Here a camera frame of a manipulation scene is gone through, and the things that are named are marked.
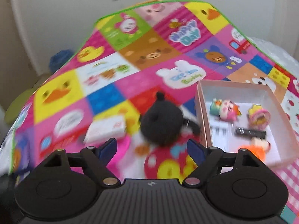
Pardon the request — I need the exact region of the pink cardboard box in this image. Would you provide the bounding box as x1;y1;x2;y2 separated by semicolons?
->
195;80;298;168

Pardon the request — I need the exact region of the white card booklet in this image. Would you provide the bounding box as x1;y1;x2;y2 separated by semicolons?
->
84;115;127;145

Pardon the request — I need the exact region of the black plush toy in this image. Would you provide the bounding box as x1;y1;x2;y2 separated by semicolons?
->
139;91;200;147

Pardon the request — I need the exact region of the colourful cartoon play mat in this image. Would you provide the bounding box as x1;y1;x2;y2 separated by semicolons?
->
1;0;298;223

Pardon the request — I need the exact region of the green floor cushion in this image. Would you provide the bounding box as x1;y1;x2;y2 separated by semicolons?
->
4;88;35;125

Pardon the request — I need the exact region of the green pink squishy toy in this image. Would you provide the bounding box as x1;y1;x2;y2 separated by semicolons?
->
209;98;242;122

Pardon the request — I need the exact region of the yellow pink cake toy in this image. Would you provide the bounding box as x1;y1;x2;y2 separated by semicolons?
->
248;104;271;130

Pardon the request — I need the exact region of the black rectangular bar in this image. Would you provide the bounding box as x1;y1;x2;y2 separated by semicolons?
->
234;127;266;139

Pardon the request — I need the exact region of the orange plush toy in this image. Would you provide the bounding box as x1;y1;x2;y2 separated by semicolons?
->
239;137;271;162

